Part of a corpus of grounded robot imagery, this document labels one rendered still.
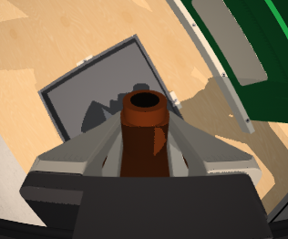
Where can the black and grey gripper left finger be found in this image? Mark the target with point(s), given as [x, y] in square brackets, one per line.
[86, 152]

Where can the brown round-bodied bottle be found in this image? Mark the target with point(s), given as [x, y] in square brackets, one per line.
[144, 124]

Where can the green crate with dividers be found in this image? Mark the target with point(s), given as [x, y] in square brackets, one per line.
[250, 39]

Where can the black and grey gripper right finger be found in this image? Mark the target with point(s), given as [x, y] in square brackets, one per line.
[205, 154]

